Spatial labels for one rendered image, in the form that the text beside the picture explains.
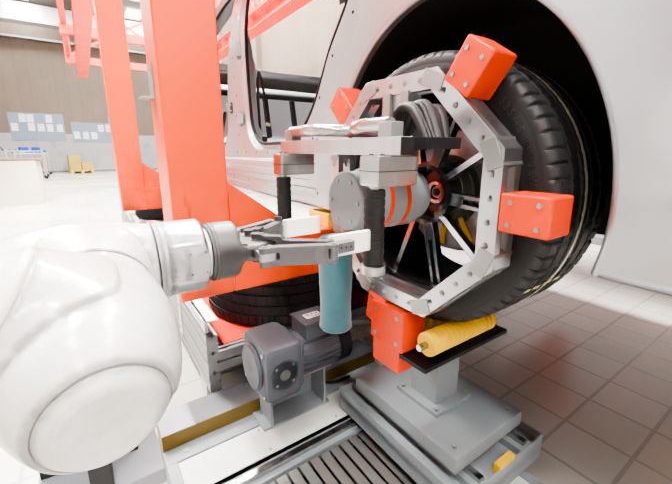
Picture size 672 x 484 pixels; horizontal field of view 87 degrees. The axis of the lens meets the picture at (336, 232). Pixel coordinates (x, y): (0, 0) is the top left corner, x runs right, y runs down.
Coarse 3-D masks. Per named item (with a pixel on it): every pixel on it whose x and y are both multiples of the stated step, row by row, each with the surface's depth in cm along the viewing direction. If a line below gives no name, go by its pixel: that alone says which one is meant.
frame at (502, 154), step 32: (448, 96) 69; (480, 128) 65; (352, 160) 105; (512, 160) 63; (480, 192) 66; (480, 224) 67; (352, 256) 104; (480, 256) 68; (384, 288) 92; (416, 288) 89; (448, 288) 75
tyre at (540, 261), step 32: (416, 64) 85; (448, 64) 78; (512, 96) 67; (544, 96) 68; (512, 128) 68; (544, 128) 64; (544, 160) 64; (576, 160) 67; (576, 192) 67; (576, 224) 70; (512, 256) 71; (544, 256) 67; (576, 256) 79; (480, 288) 78; (512, 288) 72; (544, 288) 83; (448, 320) 88
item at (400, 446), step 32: (352, 384) 125; (352, 416) 117; (384, 416) 111; (384, 448) 105; (416, 448) 100; (512, 448) 98; (416, 480) 95; (448, 480) 90; (480, 480) 87; (512, 480) 95
